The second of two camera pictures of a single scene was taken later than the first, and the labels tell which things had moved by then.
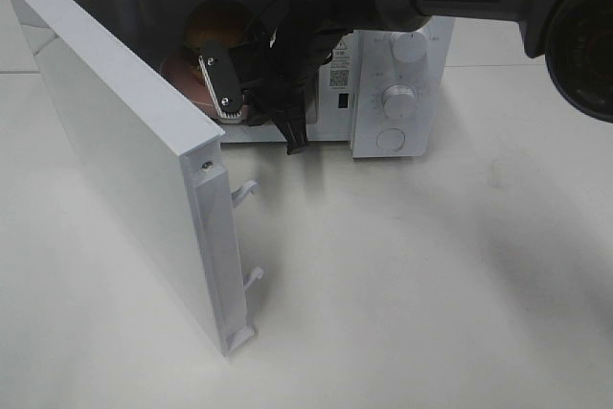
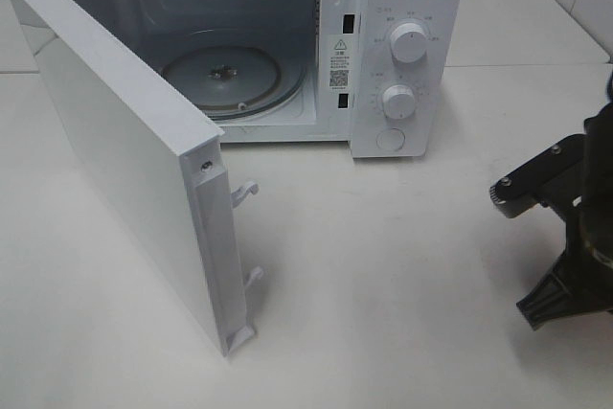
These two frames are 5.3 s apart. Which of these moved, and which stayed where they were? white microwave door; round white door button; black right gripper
Moved: black right gripper
Stayed: white microwave door; round white door button
